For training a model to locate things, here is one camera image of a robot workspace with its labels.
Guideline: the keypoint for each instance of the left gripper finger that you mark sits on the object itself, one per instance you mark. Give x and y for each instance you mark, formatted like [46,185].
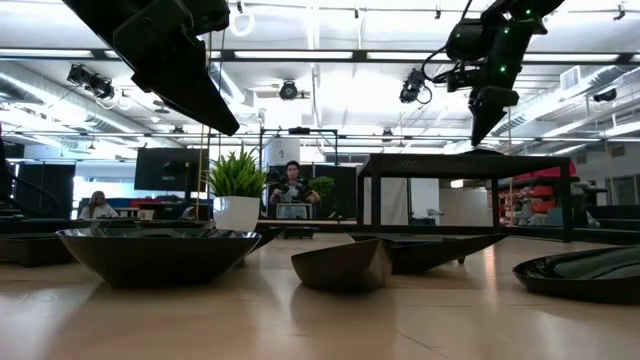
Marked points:
[175,65]
[210,15]

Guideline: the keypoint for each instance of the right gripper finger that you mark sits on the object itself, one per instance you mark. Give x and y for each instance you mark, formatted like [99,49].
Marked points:
[485,120]

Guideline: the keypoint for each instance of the black teardrop mini plate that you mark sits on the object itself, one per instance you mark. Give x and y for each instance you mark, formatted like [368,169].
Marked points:
[340,267]
[575,285]
[430,255]

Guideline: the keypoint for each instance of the black square mini plate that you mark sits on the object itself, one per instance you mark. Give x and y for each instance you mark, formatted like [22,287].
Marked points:
[367,235]
[30,250]
[300,233]

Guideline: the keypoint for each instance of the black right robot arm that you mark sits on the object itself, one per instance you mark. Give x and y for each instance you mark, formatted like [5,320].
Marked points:
[530,10]

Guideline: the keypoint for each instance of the black perforated metal shelf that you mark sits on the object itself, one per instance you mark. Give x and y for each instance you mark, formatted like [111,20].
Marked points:
[465,165]

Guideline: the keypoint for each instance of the shelving with red bins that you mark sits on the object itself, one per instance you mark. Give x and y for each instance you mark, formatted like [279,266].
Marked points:
[542,191]

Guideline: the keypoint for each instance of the black ceiling fixture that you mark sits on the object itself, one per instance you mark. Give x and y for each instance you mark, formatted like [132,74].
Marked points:
[606,95]

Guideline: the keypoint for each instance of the black computer monitor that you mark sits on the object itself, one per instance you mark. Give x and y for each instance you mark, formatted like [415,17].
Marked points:
[170,170]

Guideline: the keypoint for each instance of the white panel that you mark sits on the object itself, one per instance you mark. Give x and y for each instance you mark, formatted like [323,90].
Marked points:
[395,200]

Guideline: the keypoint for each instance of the white cylindrical column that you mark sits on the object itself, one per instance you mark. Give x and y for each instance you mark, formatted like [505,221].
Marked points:
[282,152]

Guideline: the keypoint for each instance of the black partition panel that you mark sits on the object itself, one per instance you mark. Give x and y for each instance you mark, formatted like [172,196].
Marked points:
[345,187]

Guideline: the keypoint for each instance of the green plant in white pot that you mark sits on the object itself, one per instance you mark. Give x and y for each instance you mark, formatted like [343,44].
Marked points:
[236,212]

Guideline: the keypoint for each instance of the person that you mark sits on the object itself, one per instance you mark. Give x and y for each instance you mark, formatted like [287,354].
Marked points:
[294,192]
[98,210]

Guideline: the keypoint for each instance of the small green background plant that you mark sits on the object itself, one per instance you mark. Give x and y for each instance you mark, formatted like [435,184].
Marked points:
[324,186]

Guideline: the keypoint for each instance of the black cabinet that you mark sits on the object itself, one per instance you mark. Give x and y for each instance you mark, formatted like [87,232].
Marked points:
[45,190]

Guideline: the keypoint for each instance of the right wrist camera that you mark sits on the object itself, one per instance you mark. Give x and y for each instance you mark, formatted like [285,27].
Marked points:
[460,80]

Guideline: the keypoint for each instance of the silver ventilation duct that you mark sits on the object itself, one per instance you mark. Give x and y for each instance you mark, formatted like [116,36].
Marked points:
[550,106]

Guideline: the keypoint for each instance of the black ceiling camera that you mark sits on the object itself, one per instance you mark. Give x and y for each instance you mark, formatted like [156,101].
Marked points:
[92,82]
[412,86]

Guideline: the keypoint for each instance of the black overhead camera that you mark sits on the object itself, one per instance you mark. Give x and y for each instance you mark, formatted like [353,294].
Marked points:
[288,91]

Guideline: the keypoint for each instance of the black background rig frame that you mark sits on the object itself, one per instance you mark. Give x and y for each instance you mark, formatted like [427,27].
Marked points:
[299,131]

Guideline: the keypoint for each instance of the black overhead frame beam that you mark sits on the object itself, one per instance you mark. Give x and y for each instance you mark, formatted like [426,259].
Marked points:
[360,55]

